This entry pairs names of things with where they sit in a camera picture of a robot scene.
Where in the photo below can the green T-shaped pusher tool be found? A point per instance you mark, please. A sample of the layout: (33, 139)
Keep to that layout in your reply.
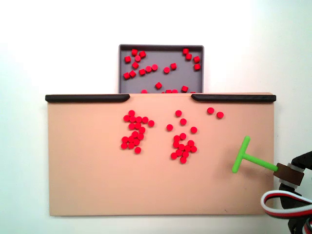
(258, 161)

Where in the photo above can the beige rectangular board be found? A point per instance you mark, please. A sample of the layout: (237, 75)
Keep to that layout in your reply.
(85, 170)

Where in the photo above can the grey tray container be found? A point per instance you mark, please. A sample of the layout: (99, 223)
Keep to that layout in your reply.
(170, 80)

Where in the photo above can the black edge rail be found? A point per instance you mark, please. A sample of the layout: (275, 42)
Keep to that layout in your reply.
(234, 98)
(85, 98)

